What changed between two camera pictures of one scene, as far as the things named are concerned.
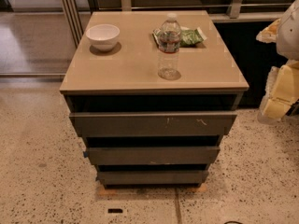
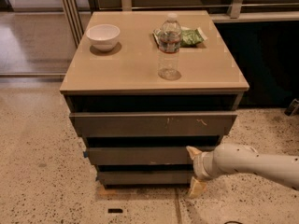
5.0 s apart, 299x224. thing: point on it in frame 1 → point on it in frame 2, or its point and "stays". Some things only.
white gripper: x=289 y=34 → x=199 y=166
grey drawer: x=151 y=155 stays
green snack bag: x=189 y=37 stays
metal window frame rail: x=72 y=7 stays
